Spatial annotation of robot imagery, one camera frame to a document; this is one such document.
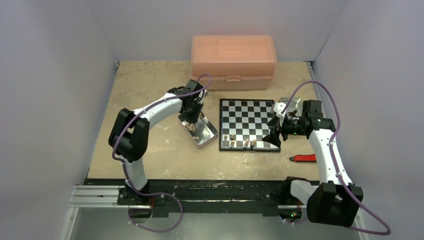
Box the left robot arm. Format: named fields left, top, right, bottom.
left=108, top=79, right=207, bottom=205

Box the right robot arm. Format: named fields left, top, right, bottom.
left=262, top=100, right=364, bottom=228

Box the light wooden chess pieces pile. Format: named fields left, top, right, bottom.
left=185, top=123, right=199, bottom=141

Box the black white chess board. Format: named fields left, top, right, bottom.
left=219, top=98, right=281, bottom=153

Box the gold metal tin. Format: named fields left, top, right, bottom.
left=279, top=97, right=302, bottom=141

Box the silver pink metal tin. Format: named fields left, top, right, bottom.
left=178, top=111, right=219, bottom=149

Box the red black utility knife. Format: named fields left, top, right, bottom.
left=289, top=154, right=317, bottom=163

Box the pink plastic storage box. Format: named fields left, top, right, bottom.
left=190, top=35, right=278, bottom=91

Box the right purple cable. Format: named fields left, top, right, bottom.
left=281, top=80, right=392, bottom=237

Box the purple cable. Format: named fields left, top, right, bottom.
left=111, top=73, right=213, bottom=233
left=281, top=80, right=392, bottom=237

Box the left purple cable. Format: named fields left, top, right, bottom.
left=111, top=73, right=213, bottom=233

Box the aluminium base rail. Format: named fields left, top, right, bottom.
left=69, top=178, right=306, bottom=221

